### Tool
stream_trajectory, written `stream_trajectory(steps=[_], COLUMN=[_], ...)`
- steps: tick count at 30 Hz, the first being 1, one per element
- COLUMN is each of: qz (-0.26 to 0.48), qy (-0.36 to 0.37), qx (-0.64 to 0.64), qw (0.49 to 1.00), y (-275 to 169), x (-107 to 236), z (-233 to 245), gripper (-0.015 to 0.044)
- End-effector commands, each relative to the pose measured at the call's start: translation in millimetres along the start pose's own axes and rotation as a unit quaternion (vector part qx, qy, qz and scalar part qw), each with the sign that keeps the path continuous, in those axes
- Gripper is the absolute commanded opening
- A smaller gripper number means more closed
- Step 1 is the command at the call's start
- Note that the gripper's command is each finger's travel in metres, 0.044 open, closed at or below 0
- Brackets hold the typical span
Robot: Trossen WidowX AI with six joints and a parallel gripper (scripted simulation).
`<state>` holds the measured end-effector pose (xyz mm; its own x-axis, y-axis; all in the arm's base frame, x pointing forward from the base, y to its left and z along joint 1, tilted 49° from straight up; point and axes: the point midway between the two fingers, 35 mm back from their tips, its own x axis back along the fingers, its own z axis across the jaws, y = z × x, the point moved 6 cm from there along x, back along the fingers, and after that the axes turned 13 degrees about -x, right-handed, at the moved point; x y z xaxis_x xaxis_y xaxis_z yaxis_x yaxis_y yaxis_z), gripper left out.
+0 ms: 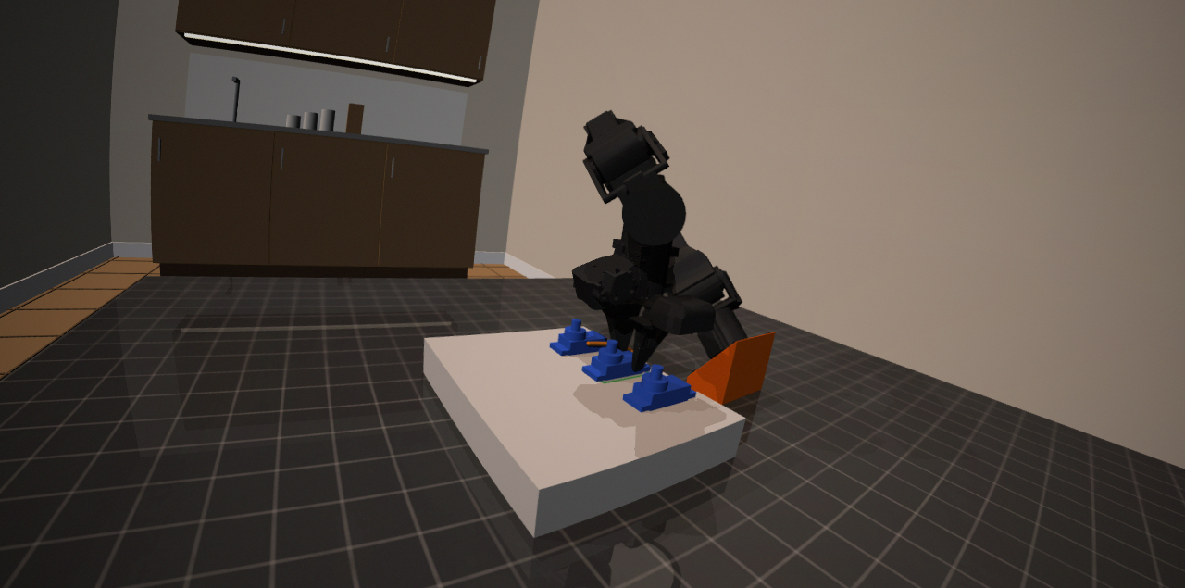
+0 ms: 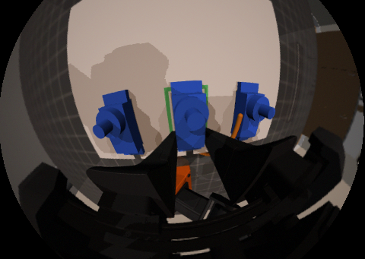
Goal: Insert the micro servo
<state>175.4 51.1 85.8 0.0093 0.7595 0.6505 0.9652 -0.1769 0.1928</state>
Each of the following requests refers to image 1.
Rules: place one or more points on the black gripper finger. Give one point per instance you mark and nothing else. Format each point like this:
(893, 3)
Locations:
(619, 324)
(646, 339)

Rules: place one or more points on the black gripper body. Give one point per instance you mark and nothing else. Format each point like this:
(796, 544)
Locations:
(676, 314)

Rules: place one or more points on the white flat rectangular platform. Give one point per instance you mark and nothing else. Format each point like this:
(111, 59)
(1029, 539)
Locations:
(561, 447)

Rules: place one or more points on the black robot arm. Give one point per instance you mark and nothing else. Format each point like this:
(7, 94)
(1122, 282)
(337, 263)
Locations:
(620, 155)

